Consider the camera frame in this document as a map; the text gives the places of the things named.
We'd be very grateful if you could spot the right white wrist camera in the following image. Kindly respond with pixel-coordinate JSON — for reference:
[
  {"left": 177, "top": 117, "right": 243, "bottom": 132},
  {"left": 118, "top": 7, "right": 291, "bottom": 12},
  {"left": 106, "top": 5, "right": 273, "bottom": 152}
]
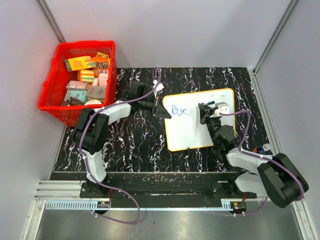
[{"left": 211, "top": 102, "right": 230, "bottom": 118}]

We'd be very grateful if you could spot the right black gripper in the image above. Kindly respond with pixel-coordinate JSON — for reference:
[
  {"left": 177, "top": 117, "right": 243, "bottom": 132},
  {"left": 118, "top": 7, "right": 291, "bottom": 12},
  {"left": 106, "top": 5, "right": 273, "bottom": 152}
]
[{"left": 199, "top": 103, "right": 221, "bottom": 147}]

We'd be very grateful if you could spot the grey slotted cable duct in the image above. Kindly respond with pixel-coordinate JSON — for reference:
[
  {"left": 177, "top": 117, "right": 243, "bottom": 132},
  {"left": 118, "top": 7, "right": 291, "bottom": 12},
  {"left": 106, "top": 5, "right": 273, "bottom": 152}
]
[{"left": 45, "top": 200, "right": 110, "bottom": 211}]

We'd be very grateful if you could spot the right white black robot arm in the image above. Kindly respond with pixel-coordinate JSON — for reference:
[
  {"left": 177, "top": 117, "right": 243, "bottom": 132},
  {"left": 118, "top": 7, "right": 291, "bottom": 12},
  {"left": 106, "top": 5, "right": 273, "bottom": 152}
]
[{"left": 198, "top": 102, "right": 309, "bottom": 208}]

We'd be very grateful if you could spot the white board with orange frame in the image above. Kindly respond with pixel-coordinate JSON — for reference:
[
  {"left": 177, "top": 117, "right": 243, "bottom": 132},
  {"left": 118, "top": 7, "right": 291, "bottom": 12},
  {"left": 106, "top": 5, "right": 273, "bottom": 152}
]
[{"left": 162, "top": 88, "right": 235, "bottom": 152}]

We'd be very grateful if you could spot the yellow green box in basket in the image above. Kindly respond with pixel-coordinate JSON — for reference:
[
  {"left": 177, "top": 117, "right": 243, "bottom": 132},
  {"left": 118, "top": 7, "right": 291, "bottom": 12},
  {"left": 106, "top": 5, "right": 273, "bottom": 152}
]
[{"left": 64, "top": 55, "right": 91, "bottom": 72}]

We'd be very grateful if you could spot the orange snack packet in basket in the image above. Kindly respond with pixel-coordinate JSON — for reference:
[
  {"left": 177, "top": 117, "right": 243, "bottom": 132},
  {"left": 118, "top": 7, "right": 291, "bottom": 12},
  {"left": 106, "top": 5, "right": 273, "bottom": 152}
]
[{"left": 91, "top": 52, "right": 111, "bottom": 69}]

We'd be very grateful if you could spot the small blue orange bottle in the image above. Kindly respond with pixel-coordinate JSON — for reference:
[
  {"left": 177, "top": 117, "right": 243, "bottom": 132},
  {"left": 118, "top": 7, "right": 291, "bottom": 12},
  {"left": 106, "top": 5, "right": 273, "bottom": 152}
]
[{"left": 252, "top": 143, "right": 272, "bottom": 155}]

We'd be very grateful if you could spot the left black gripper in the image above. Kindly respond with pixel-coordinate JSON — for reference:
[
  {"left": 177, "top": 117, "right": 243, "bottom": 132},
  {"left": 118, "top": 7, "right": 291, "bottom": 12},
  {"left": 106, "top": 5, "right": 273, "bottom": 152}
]
[{"left": 138, "top": 96, "right": 171, "bottom": 120}]

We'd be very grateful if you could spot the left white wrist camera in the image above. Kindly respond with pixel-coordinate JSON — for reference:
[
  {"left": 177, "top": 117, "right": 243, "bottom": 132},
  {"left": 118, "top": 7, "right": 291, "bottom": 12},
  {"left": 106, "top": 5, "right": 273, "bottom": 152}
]
[{"left": 152, "top": 80, "right": 164, "bottom": 95}]

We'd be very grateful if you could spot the grey pink box in basket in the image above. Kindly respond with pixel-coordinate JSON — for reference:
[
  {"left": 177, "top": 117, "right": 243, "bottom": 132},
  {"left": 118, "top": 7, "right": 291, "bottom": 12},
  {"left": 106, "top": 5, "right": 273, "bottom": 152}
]
[{"left": 66, "top": 80, "right": 90, "bottom": 91}]

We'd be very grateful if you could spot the brown pink box in basket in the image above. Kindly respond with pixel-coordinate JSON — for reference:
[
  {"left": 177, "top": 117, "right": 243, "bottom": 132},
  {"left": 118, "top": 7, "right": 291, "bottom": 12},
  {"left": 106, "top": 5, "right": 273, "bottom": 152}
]
[{"left": 86, "top": 86, "right": 107, "bottom": 101}]

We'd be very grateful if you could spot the pink white box in basket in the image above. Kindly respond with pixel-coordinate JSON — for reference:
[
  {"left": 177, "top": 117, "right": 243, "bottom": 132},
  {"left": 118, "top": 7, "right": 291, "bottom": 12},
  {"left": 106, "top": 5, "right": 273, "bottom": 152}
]
[{"left": 98, "top": 73, "right": 109, "bottom": 88}]

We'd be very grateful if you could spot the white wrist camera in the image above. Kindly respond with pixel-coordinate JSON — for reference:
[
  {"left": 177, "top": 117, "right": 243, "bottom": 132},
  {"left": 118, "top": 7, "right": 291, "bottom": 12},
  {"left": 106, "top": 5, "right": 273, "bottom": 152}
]
[
  {"left": 211, "top": 102, "right": 230, "bottom": 118},
  {"left": 152, "top": 80, "right": 164, "bottom": 95}
]

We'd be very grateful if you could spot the striped yellow orange sponge pack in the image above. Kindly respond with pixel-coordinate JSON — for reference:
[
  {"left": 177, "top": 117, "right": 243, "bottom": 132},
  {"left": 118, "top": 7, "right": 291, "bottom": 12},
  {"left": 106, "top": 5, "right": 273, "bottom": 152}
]
[{"left": 77, "top": 69, "right": 95, "bottom": 83}]

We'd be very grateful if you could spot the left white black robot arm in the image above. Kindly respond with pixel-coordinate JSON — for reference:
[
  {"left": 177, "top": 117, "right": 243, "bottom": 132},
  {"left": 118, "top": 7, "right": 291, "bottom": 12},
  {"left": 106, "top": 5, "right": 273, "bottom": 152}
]
[{"left": 72, "top": 81, "right": 172, "bottom": 198}]

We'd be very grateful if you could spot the teal box in basket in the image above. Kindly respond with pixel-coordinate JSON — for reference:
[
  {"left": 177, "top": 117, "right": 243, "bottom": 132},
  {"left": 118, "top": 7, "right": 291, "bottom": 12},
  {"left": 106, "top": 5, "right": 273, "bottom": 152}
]
[{"left": 64, "top": 90, "right": 87, "bottom": 103}]

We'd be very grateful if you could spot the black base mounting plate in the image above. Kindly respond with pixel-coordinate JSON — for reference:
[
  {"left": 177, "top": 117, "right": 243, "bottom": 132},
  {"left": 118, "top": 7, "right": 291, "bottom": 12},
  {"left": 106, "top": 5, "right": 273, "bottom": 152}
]
[{"left": 79, "top": 171, "right": 248, "bottom": 210}]

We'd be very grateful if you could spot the white round lid in basket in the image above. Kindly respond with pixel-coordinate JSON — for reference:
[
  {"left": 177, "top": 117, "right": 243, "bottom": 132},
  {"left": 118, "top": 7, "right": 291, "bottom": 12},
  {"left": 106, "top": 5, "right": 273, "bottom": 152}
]
[{"left": 84, "top": 99, "right": 102, "bottom": 106}]

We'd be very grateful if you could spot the red plastic shopping basket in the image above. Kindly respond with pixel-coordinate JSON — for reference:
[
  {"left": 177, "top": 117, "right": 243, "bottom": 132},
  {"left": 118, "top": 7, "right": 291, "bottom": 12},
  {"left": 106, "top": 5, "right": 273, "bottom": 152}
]
[{"left": 37, "top": 40, "right": 117, "bottom": 127}]

